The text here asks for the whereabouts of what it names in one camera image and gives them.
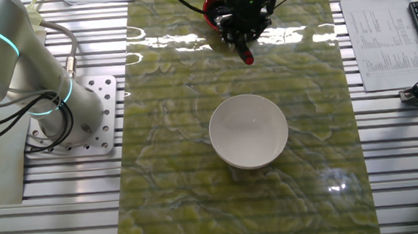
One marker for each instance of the white bowl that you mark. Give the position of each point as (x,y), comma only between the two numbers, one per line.
(249,136)

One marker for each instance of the printed table paper sheet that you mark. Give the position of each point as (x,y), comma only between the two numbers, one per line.
(384,42)

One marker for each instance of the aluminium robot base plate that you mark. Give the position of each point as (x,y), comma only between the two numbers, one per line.
(101,102)

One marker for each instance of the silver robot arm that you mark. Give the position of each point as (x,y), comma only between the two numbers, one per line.
(44,88)

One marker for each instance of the yellow-green fly swatter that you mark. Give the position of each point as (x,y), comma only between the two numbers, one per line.
(35,15)

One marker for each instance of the green marble pattern mat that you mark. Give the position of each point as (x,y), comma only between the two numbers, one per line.
(198,169)

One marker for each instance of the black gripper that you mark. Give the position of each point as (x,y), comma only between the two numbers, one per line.
(247,11)

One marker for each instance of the red bowl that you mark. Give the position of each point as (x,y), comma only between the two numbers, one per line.
(209,6)

